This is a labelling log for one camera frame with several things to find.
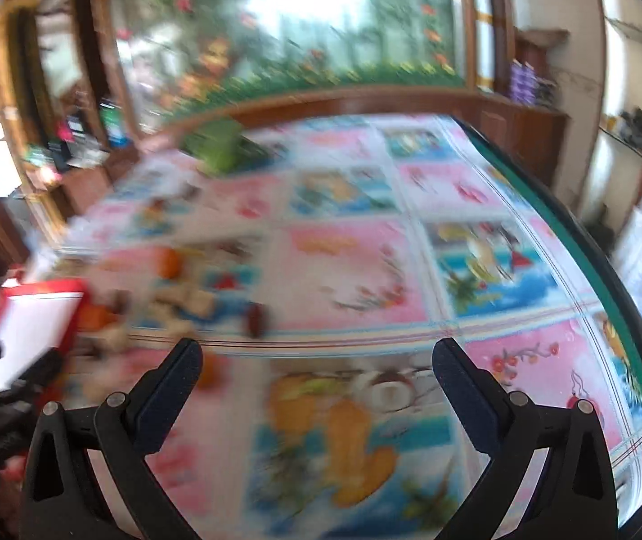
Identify wooden cabinet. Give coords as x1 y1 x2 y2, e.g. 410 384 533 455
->
146 87 572 188

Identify red-rimmed white box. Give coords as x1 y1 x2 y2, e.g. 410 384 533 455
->
0 278 92 400

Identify green plastic bottle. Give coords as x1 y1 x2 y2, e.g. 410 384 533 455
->
99 98 130 150

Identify flower-painted aquarium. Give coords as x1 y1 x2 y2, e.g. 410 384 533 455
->
104 0 468 119

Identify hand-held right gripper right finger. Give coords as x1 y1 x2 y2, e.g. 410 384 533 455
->
432 338 620 540

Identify small pale cracker piece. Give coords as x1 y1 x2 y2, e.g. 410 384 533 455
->
180 284 215 317

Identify round rice cracker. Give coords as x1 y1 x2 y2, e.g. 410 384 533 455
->
146 292 182 324

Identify printed pink tablecloth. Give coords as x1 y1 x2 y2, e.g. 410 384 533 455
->
34 114 642 540

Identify purple bottles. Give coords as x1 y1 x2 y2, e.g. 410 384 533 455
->
509 59 540 105

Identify orange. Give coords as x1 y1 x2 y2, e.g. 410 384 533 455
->
79 304 113 330
155 247 187 280
194 357 227 392

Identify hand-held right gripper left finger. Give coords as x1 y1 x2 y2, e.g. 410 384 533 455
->
20 337 205 540

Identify green leafy vegetable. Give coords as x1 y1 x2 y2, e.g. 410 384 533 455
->
177 118 250 175

